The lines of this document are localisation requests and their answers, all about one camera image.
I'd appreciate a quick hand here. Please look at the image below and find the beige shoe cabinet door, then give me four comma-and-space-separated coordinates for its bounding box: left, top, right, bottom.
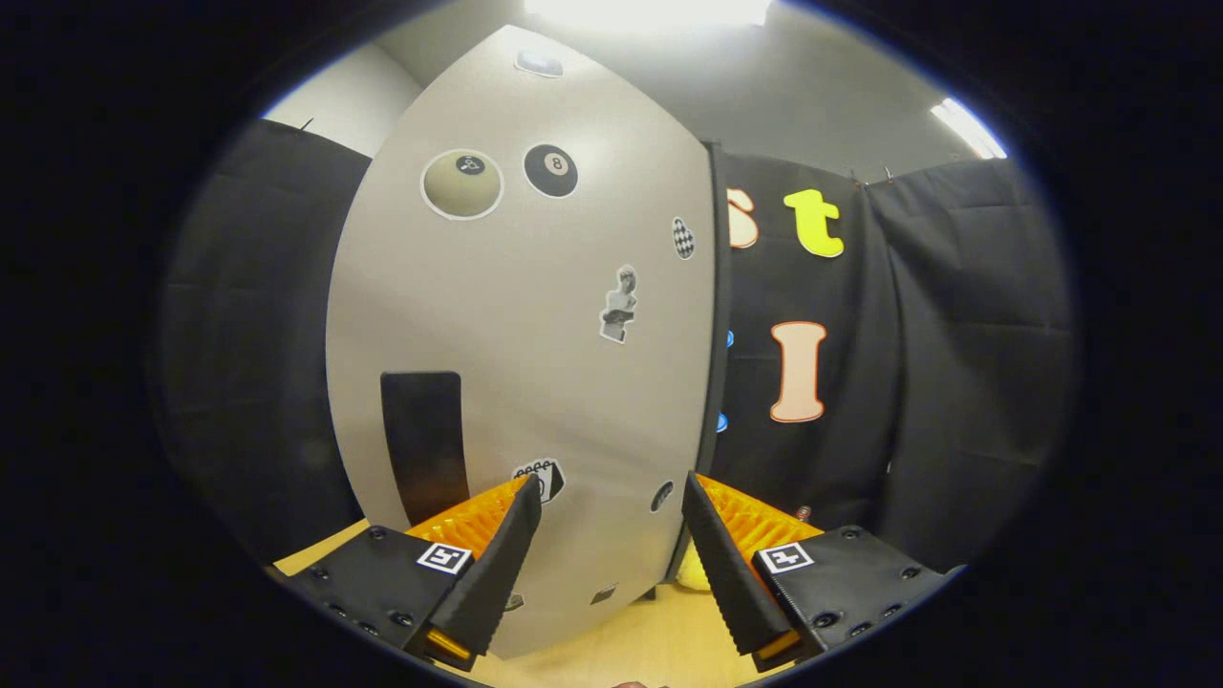
325, 24, 719, 660

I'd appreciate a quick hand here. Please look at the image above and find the black door handle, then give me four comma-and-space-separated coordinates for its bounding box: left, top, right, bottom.
380, 371, 471, 527

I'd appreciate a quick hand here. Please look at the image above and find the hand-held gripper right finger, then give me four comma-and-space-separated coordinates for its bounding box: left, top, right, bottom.
680, 468, 966, 673

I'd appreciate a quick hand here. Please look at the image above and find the wide ceiling light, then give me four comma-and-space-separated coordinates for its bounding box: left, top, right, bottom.
524, 0, 773, 28

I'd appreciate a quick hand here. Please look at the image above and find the narrow ceiling light strip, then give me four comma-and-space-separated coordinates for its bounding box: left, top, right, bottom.
932, 97, 1009, 161

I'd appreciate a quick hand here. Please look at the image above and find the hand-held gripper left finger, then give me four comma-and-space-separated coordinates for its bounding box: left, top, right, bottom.
275, 474, 544, 672

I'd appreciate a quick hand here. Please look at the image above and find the black backdrop cloth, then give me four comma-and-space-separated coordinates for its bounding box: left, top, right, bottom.
158, 119, 1076, 574

